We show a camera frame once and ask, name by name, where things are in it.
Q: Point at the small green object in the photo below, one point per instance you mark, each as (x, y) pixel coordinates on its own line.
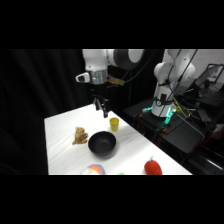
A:
(121, 173)

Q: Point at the tan tag on wrist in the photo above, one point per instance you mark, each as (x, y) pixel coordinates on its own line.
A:
(116, 81)

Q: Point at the white board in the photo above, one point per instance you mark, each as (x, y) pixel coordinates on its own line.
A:
(213, 56)

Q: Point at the black bowl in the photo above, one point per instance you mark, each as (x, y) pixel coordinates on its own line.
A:
(102, 143)

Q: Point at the brown plush toy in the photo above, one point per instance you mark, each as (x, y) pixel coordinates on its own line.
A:
(80, 136)

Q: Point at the black robot stand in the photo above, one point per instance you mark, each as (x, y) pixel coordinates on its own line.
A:
(181, 135)

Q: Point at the black curtain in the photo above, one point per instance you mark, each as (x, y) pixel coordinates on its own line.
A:
(36, 86)

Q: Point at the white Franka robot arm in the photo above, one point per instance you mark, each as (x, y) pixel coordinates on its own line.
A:
(173, 71)

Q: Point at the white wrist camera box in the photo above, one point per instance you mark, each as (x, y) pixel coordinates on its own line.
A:
(82, 77)

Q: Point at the yellow plastic cup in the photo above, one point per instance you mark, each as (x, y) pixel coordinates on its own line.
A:
(114, 124)

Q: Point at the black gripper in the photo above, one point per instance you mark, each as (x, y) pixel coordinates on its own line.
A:
(98, 90)

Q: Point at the red plush fruit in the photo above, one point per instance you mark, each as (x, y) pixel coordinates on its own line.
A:
(153, 167)

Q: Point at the rainbow striped ball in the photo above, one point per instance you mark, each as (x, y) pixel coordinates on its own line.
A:
(93, 170)

